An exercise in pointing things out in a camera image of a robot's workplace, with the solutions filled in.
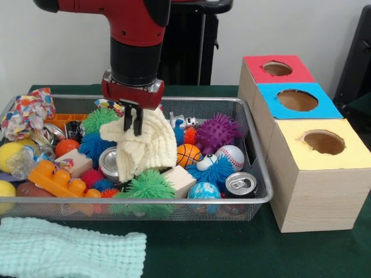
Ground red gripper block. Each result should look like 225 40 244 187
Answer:
101 68 165 137

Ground cream yellow muslin cloth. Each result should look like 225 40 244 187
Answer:
100 108 178 183

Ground purple spiky ball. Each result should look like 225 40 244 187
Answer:
195 114 242 156

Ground mint green muslin cloth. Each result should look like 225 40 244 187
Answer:
0 217 147 278

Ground clear mesh bin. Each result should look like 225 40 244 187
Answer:
0 93 274 222

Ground wooden box with three holes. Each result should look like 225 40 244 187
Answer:
238 54 371 233

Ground small green spiky ball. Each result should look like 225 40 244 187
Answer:
81 108 121 136

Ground blue spiky ball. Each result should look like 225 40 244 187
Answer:
79 133 117 169
187 153 235 192

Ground small orange basketball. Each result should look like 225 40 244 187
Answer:
176 144 202 169

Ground large green spiky ball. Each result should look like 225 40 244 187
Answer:
116 170 176 202

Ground wooden cube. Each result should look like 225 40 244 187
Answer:
162 167 198 199

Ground orange plastic toy piece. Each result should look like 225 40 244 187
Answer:
28 160 99 199

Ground small globe ball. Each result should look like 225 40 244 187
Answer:
187 182 221 201

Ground white baseball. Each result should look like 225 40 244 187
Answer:
216 145 246 173

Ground silver can with pull tab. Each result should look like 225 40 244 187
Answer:
225 172 257 199

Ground dark green table cloth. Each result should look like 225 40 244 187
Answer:
0 84 371 278

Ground black chair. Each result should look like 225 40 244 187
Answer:
333 5 371 114

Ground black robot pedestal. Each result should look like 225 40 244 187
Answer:
157 0 234 86

